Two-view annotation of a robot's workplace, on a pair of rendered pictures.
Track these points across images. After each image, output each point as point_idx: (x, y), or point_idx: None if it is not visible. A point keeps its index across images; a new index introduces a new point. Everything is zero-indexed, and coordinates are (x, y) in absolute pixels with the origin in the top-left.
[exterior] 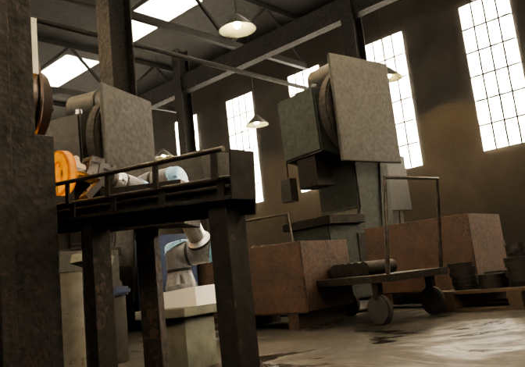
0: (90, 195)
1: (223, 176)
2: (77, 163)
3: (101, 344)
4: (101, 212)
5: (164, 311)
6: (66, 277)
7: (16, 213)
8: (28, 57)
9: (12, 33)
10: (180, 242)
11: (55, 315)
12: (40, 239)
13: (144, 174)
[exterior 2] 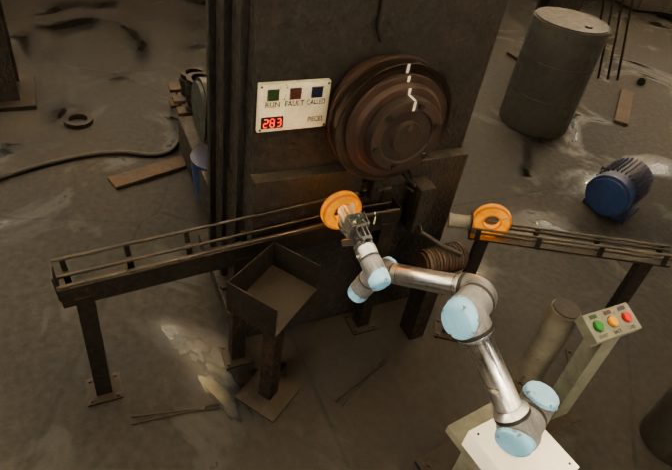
0: (342, 243)
1: (63, 274)
2: (342, 212)
3: (229, 313)
4: (204, 250)
5: (273, 352)
6: (549, 307)
7: (243, 213)
8: (251, 117)
9: (248, 94)
10: (525, 393)
11: None
12: (247, 237)
13: (473, 280)
